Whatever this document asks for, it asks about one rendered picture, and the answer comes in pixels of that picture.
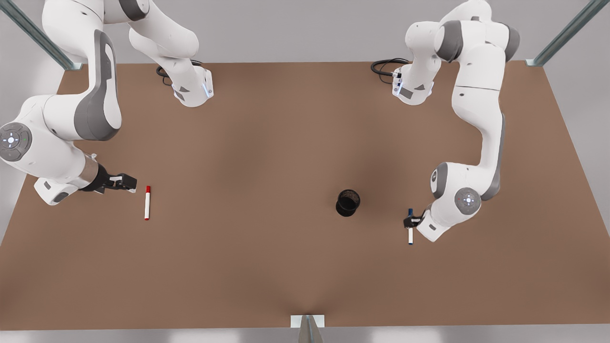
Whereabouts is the silver frame post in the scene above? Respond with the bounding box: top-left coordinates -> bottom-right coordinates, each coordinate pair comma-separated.
291,314 -> 325,343
525,0 -> 610,67
0,0 -> 83,71

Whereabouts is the black cable loop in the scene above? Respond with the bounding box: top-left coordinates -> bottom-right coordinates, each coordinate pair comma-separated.
371,58 -> 411,85
156,60 -> 204,87

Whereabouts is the black pen holder cup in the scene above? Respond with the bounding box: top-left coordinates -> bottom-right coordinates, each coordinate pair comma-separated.
335,189 -> 361,217

